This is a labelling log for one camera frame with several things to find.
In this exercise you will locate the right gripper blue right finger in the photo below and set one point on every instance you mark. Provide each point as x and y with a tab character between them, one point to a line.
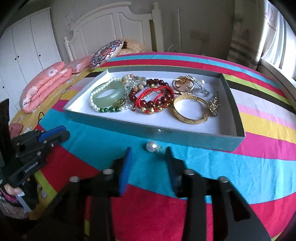
178	179

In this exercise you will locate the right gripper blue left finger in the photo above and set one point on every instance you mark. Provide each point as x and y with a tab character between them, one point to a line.
122	168

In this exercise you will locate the large pearl pendant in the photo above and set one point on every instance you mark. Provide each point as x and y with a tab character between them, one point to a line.
153	147

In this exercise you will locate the plaid sleeve forearm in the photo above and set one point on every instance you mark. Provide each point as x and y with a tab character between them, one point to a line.
11	207

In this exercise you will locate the white shallow jewelry box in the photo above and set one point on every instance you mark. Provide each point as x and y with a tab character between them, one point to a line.
222	132

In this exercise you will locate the left hand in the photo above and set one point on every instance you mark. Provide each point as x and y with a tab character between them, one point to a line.
12	191

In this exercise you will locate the gold bangle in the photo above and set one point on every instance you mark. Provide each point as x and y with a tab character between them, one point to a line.
190	109

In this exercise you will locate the green jade bangle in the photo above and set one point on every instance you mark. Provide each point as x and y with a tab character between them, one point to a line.
106	94

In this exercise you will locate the pink folded quilt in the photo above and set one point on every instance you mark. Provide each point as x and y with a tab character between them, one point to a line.
43	84

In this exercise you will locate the striped colourful cloth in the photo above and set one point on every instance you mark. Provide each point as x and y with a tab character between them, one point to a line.
262	168

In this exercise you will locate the white wardrobe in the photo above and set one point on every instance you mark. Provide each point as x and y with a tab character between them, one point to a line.
27	47

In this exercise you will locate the round patterned cushion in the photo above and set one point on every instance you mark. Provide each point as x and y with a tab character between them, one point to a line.
105	53

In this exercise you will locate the beige checked pillow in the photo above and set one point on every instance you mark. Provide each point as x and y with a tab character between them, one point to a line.
131	46

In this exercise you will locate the white window sill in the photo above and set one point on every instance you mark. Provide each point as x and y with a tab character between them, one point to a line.
284	82

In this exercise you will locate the white wooden headboard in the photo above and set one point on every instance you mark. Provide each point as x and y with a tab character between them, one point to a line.
112	22

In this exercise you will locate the beige patterned curtain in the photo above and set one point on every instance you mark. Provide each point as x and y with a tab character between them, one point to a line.
259	32

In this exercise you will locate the white pearl bracelet green beads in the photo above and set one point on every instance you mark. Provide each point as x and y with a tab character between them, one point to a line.
121	104

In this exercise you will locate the rose gold ring ornament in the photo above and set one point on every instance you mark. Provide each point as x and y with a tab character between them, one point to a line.
182	85

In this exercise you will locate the wall power socket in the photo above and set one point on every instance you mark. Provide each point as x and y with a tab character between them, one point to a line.
198	35

